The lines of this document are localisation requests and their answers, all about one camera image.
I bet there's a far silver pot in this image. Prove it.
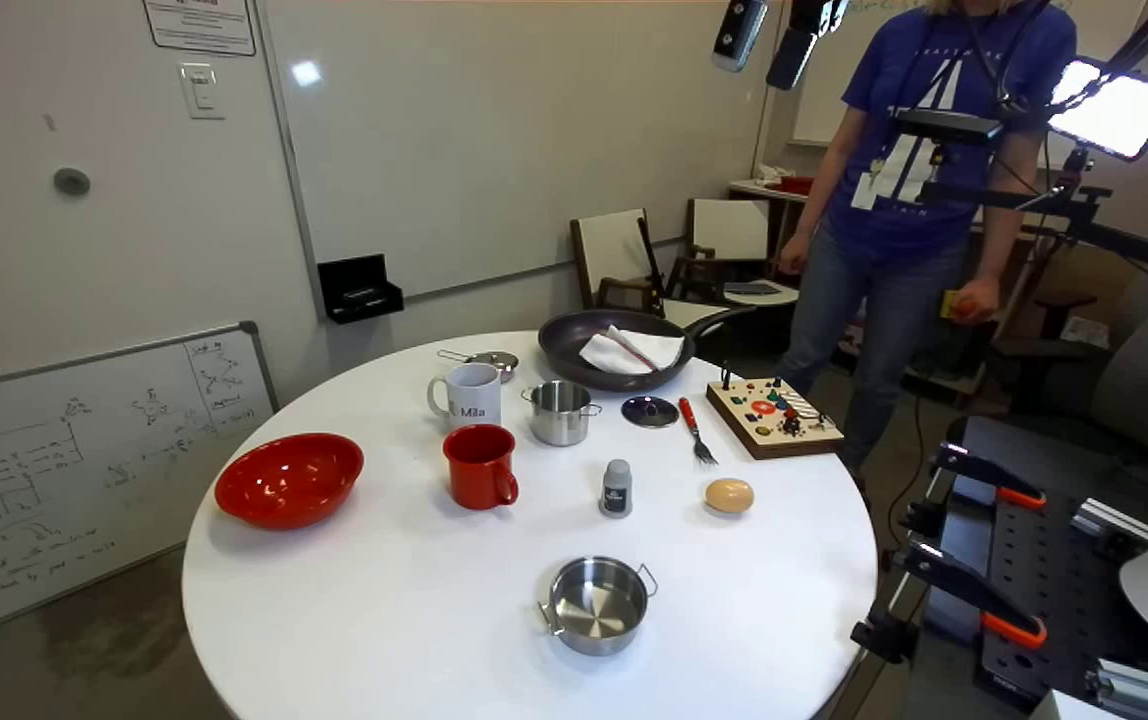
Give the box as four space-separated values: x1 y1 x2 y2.
522 381 594 450

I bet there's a silver pot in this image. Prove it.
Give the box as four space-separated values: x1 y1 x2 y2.
522 381 594 450
535 557 658 656

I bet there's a near silver pot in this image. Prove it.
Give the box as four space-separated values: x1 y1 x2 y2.
535 557 658 656

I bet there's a black frying pan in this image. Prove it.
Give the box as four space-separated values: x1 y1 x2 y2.
535 307 721 394

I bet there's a white cloth in pan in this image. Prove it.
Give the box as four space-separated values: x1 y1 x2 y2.
574 328 685 376

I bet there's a small metal strainer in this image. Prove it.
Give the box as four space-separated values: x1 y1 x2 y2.
463 351 519 383

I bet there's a left white chair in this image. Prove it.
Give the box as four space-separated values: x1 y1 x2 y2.
571 209 658 311

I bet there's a white chair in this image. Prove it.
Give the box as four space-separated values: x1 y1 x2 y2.
666 199 794 307
571 209 658 311

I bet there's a red enamel mug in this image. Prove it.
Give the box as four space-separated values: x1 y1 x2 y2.
444 425 519 512

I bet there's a wooden button board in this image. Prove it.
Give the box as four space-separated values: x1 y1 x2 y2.
704 376 845 461

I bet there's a right white chair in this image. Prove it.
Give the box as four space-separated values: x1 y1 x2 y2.
666 199 794 307

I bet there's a brown egg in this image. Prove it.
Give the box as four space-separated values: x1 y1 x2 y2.
704 480 755 517

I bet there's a red bowl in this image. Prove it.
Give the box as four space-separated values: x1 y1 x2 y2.
215 432 363 529

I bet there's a person in blue shirt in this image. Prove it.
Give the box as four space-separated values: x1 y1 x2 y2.
776 0 1075 468

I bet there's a leaning whiteboard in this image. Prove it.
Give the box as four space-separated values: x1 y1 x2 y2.
0 320 274 619

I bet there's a bright light panel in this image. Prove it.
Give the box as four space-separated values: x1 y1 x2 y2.
1046 56 1148 160

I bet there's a red handled fork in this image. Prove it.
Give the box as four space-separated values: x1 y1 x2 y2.
677 397 716 465

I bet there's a black wall tray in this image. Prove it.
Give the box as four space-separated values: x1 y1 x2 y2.
321 258 404 323

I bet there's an upper orange handled clamp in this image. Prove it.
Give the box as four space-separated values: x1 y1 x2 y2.
937 444 1046 512

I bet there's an orange handled clamp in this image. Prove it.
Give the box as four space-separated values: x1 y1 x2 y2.
937 444 1046 512
853 539 1046 666

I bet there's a lower orange handled clamp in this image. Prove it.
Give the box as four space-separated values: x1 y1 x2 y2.
853 539 1046 666

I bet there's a white light switch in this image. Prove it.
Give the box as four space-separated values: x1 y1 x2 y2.
179 60 223 119

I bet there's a wall paper notice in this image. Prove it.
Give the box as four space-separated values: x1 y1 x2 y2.
138 0 255 56

